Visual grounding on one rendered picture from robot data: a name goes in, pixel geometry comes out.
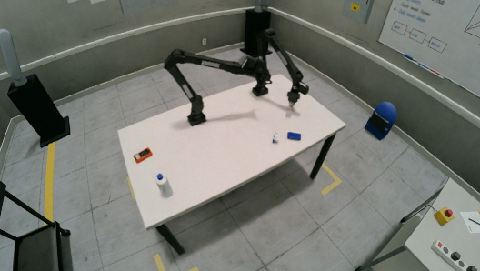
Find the white plastic bottle with blue cap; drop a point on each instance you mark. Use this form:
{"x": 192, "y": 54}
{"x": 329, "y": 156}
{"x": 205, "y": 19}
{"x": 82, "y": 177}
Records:
{"x": 164, "y": 185}

